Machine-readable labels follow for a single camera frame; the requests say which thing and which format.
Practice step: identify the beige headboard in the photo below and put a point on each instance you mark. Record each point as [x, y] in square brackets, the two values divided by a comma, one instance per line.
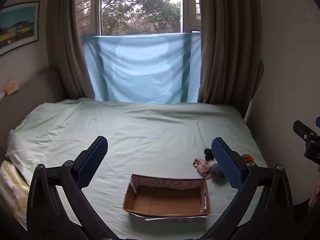
[32, 100]

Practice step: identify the blue grey sock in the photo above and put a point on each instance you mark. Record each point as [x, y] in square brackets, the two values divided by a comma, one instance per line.
[216, 171]

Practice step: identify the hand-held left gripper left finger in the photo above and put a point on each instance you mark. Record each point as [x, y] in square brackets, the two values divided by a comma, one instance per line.
[93, 162]

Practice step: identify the small beige tag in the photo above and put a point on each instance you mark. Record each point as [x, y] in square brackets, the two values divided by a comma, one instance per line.
[12, 87]

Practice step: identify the orange red soft item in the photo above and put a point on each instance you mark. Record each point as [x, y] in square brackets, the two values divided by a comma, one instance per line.
[248, 158]

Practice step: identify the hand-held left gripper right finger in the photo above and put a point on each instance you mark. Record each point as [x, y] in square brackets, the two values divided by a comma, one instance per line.
[226, 162]

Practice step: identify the brown curtain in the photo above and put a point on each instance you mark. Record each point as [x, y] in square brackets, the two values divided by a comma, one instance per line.
[67, 42]
[225, 42]

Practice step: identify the light green bed sheet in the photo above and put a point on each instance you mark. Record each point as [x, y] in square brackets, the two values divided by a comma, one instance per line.
[150, 130]

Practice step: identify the window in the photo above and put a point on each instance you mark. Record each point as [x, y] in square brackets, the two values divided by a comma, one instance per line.
[140, 7]

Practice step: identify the striped yellow bedding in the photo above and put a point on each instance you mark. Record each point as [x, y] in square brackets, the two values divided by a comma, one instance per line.
[12, 187]

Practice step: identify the plain black sock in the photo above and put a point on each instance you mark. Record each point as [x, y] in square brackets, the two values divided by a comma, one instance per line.
[208, 154]

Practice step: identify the light blue window cloth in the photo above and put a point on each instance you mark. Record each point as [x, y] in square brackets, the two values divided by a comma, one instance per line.
[142, 67]

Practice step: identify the person's right hand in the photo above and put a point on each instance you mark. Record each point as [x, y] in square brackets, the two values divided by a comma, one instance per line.
[315, 190]

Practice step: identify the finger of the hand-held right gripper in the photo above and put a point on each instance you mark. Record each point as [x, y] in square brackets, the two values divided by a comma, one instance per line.
[303, 131]

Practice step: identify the framed wall poster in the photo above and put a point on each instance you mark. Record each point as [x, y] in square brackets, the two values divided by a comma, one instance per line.
[17, 27]

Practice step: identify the pink sock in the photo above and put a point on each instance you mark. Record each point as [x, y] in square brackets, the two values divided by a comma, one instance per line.
[201, 166]

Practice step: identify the cardboard box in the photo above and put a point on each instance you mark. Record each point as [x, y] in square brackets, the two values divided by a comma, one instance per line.
[167, 200]

